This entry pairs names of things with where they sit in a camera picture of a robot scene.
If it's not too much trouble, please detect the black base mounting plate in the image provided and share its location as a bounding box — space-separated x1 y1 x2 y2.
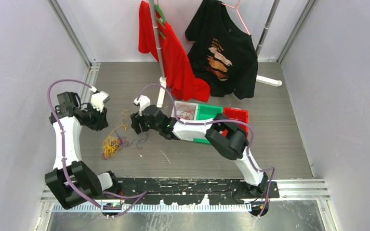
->
106 178 266 205

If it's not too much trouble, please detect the green clothes hanger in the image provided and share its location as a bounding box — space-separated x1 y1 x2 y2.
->
154 4 167 39

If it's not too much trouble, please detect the right metal rack pole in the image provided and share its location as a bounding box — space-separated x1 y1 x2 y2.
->
256 0 280 56

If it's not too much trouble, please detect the pink clothes hanger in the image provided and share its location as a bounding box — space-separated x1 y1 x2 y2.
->
222 0 251 36

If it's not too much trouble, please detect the purple wire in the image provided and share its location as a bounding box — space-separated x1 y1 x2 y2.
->
135 132 149 150

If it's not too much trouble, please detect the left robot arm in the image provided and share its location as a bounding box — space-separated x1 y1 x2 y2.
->
45 91 121 209

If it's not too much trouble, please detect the red plastic bin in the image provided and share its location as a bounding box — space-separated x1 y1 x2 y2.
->
223 107 249 124

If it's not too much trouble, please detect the metal clothes rack pole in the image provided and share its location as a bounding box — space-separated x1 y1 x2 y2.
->
148 0 166 84

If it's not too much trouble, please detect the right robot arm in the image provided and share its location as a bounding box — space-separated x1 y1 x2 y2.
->
130 105 270 198

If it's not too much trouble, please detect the loose yellow wire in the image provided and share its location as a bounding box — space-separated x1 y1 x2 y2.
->
106 110 131 138

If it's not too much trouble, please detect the red wire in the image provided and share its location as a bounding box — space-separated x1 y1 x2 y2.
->
175 105 196 121

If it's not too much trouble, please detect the red t-shirt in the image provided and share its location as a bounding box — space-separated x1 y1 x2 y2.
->
138 1 211 102

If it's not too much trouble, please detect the white plastic bin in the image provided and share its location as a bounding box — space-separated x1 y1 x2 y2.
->
171 101 199 120

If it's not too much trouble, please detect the black printed t-shirt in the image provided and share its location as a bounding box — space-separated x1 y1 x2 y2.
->
185 0 258 100

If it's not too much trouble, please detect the green plastic bin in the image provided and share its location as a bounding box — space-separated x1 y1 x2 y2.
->
192 103 224 145

